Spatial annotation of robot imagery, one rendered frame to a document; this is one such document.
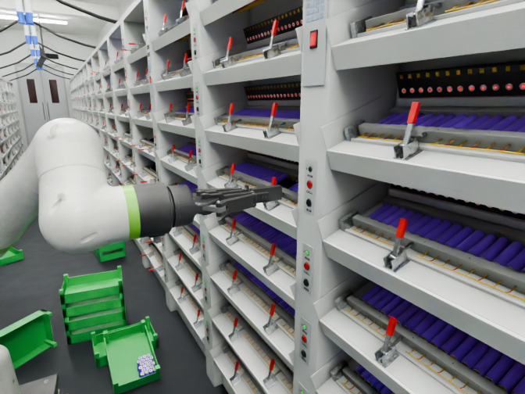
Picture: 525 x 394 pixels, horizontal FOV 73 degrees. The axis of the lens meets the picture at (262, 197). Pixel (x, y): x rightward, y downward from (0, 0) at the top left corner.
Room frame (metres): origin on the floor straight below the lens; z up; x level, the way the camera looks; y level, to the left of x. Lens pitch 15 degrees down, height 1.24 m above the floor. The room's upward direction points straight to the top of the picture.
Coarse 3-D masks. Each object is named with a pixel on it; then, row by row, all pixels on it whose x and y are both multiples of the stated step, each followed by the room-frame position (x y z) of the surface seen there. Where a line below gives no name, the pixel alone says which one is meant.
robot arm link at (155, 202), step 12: (144, 192) 0.57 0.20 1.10; (156, 192) 0.58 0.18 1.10; (168, 192) 0.58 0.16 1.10; (144, 204) 0.55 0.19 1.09; (156, 204) 0.56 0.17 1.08; (168, 204) 0.57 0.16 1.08; (144, 216) 0.55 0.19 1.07; (156, 216) 0.56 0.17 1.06; (168, 216) 0.57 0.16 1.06; (144, 228) 0.55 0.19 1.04; (156, 228) 0.56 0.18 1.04; (168, 228) 0.58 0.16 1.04; (156, 240) 0.60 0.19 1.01
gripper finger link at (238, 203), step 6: (234, 198) 0.63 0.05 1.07; (240, 198) 0.63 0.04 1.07; (246, 198) 0.64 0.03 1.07; (252, 198) 0.66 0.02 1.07; (216, 204) 0.60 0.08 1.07; (222, 204) 0.60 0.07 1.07; (228, 204) 0.62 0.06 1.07; (234, 204) 0.63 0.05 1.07; (240, 204) 0.63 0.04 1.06; (246, 204) 0.64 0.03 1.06; (252, 204) 0.66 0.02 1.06; (228, 210) 0.62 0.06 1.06; (234, 210) 0.63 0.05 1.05; (216, 216) 0.60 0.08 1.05; (222, 216) 0.60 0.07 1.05
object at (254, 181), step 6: (228, 168) 1.35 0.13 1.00; (228, 174) 1.32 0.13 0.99; (234, 174) 1.27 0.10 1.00; (240, 174) 1.24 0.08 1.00; (246, 174) 1.22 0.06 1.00; (240, 180) 1.24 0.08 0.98; (246, 180) 1.19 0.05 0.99; (252, 180) 1.15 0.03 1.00; (258, 180) 1.14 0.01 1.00; (258, 186) 1.13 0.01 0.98; (282, 192) 1.00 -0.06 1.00; (288, 192) 0.97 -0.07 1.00; (294, 192) 0.96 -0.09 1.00; (288, 198) 0.97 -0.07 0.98; (294, 198) 0.95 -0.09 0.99; (294, 204) 0.92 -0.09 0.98
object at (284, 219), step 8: (240, 152) 1.42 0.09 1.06; (224, 160) 1.38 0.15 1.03; (232, 160) 1.40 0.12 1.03; (240, 160) 1.42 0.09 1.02; (264, 160) 1.29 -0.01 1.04; (272, 160) 1.24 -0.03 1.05; (208, 168) 1.35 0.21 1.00; (216, 168) 1.37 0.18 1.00; (224, 168) 1.36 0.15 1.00; (296, 168) 1.12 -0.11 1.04; (208, 176) 1.35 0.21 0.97; (216, 176) 1.36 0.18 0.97; (208, 184) 1.33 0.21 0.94; (216, 184) 1.28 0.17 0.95; (248, 184) 1.19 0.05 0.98; (280, 200) 0.99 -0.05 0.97; (288, 200) 0.98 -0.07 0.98; (256, 208) 1.00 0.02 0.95; (280, 208) 0.95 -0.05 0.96; (288, 208) 0.93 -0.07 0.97; (296, 208) 0.82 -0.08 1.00; (256, 216) 1.02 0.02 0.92; (264, 216) 0.97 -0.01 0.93; (272, 216) 0.92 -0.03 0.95; (280, 216) 0.90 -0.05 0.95; (288, 216) 0.89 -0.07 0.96; (296, 216) 0.82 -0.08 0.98; (272, 224) 0.95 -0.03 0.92; (280, 224) 0.90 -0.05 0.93; (288, 224) 0.85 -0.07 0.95; (296, 224) 0.82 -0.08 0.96; (288, 232) 0.87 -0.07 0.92; (296, 232) 0.83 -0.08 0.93
